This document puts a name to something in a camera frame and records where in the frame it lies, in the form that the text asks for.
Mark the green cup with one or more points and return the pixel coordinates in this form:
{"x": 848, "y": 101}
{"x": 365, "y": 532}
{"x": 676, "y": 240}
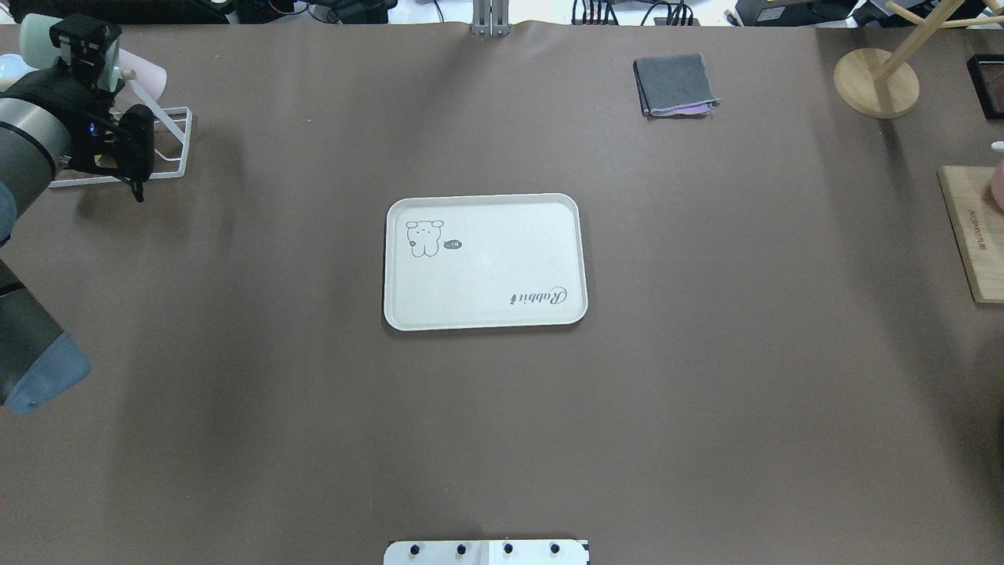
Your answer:
{"x": 35, "y": 39}

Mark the pink cup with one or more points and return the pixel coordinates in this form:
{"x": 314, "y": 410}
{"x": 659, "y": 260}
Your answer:
{"x": 148, "y": 75}

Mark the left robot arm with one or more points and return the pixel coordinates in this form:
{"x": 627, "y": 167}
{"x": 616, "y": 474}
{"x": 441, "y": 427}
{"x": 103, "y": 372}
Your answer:
{"x": 40, "y": 359}

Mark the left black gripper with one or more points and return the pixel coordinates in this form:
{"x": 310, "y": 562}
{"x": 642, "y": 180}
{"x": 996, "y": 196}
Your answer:
{"x": 60, "y": 92}

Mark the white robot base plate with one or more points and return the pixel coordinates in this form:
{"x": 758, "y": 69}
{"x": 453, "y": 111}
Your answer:
{"x": 489, "y": 551}

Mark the dark picture frame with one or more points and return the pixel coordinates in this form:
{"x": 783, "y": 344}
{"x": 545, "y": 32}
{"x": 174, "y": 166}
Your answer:
{"x": 986, "y": 73}

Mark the wooden board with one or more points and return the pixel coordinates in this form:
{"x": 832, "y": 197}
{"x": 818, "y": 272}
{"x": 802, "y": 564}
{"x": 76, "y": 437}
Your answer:
{"x": 977, "y": 224}

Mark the aluminium frame post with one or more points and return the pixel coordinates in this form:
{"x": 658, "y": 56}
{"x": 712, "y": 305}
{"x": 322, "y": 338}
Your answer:
{"x": 491, "y": 18}

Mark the white wire cup rack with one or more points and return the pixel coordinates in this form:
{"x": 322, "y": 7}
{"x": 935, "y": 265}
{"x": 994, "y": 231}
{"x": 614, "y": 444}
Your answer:
{"x": 172, "y": 137}

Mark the white rabbit print tray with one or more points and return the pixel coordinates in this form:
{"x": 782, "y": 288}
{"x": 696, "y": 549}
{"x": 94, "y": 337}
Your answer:
{"x": 484, "y": 261}

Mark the light blue cup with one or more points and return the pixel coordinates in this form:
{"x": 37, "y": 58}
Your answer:
{"x": 12, "y": 68}

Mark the folded grey purple cloth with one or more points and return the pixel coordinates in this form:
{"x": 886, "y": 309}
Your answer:
{"x": 674, "y": 86}

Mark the wooden stand with round base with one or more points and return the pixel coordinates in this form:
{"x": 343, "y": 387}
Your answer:
{"x": 882, "y": 85}

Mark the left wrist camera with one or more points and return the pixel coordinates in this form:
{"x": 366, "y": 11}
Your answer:
{"x": 123, "y": 149}

